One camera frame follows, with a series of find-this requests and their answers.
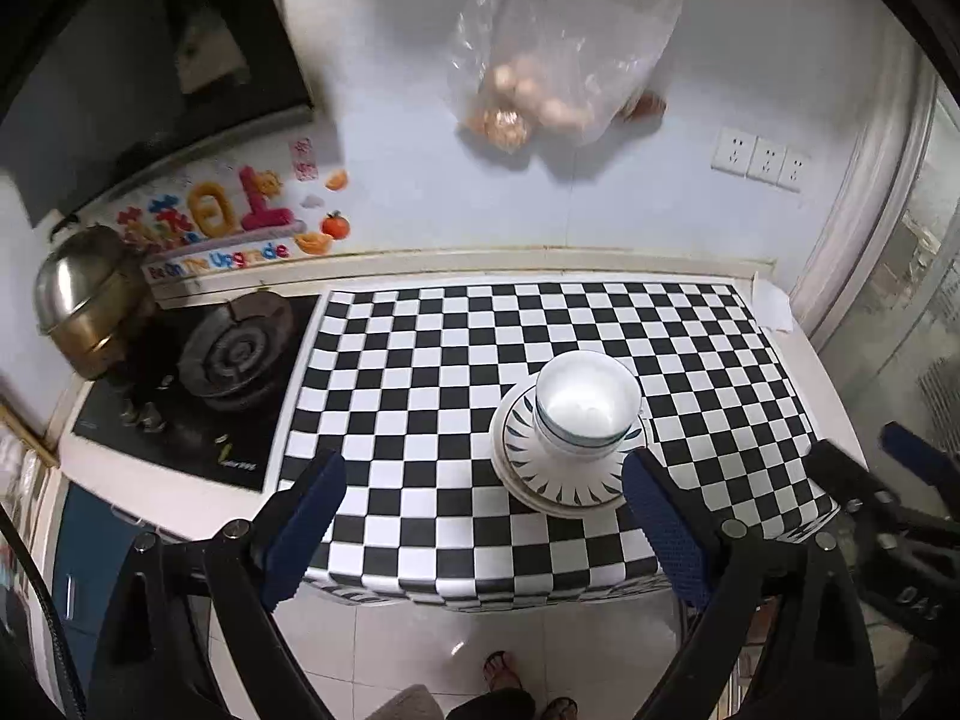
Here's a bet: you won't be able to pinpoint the plastic bag with food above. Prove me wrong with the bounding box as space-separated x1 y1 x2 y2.
448 0 685 153

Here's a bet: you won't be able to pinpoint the black gas stove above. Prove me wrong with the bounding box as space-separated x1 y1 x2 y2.
71 289 316 491

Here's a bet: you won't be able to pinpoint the white bowl dark rim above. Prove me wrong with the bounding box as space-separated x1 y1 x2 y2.
532 387 644 457

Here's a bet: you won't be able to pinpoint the black range hood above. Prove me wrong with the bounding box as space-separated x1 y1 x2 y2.
2 0 314 226

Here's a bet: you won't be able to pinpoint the large plain white bowl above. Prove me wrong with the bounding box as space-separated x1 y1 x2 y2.
535 351 643 447

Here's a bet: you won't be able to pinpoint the blue cabinet door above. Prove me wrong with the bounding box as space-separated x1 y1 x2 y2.
52 483 143 691

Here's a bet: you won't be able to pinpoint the white wall power sockets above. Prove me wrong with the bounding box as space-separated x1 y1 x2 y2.
709 127 812 193

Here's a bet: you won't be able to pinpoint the person's sandalled foot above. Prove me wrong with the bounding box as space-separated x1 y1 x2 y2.
483 650 523 692

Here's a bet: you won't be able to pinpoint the white plate blue leaf rim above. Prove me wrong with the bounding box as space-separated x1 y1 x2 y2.
490 376 651 518

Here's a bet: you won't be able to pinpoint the black white checkered mat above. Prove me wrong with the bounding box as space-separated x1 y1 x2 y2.
274 278 835 610

